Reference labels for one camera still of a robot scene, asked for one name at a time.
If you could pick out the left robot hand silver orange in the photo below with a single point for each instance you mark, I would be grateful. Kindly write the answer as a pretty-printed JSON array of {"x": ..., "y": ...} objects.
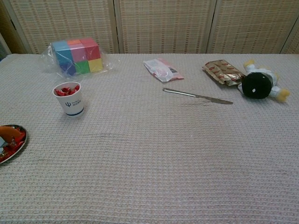
[{"x": 9, "y": 133}]

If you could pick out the red candies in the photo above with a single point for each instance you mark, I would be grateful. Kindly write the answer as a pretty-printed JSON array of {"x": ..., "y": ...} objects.
[{"x": 66, "y": 91}]

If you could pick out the metal dish of red candies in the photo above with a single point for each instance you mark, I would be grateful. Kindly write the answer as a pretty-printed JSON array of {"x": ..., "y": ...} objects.
[{"x": 23, "y": 144}]

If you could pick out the white paper cup blue print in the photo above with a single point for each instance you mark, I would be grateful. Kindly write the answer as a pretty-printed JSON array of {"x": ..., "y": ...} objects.
[{"x": 72, "y": 105}]

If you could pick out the bamboo folding screen panel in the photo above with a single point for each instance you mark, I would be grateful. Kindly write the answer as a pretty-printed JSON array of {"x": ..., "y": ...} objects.
[
  {"x": 163, "y": 23},
  {"x": 252, "y": 23},
  {"x": 65, "y": 23},
  {"x": 7, "y": 30},
  {"x": 293, "y": 44}
]

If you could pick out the colourful foam blocks clear bag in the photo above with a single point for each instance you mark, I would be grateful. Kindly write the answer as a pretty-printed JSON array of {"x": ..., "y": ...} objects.
[{"x": 81, "y": 56}]

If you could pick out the white woven tablecloth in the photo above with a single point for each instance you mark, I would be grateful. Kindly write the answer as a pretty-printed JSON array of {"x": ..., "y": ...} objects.
[{"x": 151, "y": 151}]

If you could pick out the pink white snack packet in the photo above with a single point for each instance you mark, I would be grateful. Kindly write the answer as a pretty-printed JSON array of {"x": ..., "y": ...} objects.
[{"x": 161, "y": 70}]

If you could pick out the silver table knife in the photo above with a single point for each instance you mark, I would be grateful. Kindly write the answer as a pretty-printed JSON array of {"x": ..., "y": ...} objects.
[{"x": 187, "y": 93}]

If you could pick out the gold red-print snack packet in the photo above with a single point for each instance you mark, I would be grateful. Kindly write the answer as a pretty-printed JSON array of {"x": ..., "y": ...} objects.
[{"x": 222, "y": 71}]

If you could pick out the plush doll black head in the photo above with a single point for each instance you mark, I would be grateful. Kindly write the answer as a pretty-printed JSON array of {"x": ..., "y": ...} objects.
[{"x": 254, "y": 86}]

